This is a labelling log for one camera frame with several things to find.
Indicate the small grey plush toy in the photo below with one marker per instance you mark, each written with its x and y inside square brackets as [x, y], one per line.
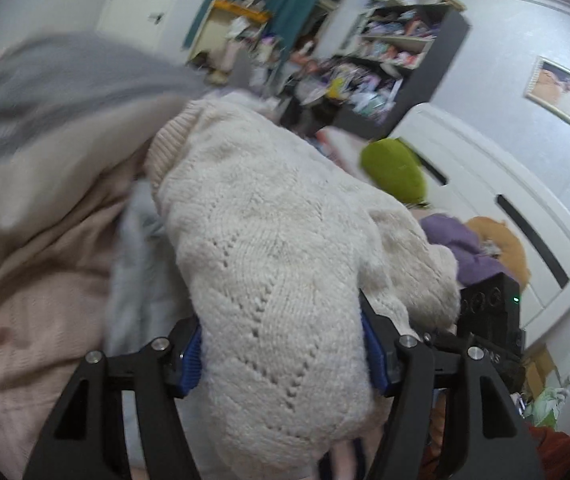
[489, 247]

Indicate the white pillow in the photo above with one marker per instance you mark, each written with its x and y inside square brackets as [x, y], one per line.
[337, 145]

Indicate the grey and pink duvet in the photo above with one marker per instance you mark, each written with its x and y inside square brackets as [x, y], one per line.
[40, 210]

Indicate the cardboard box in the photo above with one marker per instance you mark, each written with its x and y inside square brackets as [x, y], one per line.
[542, 370]

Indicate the yellow topped shelf unit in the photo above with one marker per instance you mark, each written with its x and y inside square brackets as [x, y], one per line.
[215, 25]

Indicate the framed wall photo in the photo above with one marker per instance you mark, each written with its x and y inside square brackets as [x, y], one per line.
[562, 95]

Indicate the white bed headboard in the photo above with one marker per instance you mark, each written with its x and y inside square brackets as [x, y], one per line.
[475, 170]

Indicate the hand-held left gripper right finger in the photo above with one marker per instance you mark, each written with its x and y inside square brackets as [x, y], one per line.
[375, 355]

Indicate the red cloth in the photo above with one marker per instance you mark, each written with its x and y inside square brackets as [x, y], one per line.
[560, 452]

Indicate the green plush pillow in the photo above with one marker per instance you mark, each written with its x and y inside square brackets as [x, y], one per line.
[395, 170]

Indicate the light grey cloth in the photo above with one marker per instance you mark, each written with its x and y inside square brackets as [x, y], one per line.
[140, 260]

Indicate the dark bookshelf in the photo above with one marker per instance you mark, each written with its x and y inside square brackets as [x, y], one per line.
[445, 60]

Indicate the purple cloth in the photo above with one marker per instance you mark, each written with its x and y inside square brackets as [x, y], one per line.
[450, 240]

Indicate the cream knit cardigan black bows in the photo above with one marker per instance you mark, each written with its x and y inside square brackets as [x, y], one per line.
[275, 270]

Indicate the orange plush toy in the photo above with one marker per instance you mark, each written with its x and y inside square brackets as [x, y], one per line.
[515, 260]

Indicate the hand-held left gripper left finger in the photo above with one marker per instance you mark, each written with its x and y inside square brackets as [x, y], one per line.
[192, 360]

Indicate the white door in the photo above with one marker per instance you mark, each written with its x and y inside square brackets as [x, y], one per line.
[130, 0]

